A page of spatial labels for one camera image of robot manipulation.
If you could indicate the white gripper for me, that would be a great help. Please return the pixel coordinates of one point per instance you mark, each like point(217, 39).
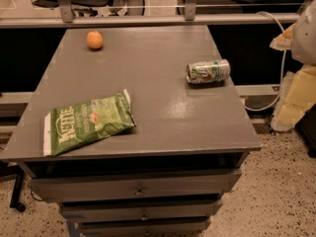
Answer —
point(305, 39)

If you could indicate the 7up soda can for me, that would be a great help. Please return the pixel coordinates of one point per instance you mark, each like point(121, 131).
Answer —
point(204, 72)

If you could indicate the grey drawer cabinet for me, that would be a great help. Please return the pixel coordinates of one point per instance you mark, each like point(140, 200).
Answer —
point(169, 172)

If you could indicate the orange fruit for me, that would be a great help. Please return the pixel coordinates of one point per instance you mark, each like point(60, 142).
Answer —
point(94, 40)

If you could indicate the grey metal railing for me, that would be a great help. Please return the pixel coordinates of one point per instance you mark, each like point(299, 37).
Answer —
point(62, 14)

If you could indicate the green Kettle chips bag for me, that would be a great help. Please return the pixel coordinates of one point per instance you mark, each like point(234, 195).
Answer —
point(75, 126)

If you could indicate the black caster leg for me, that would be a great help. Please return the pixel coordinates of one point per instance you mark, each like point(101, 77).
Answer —
point(5, 171)

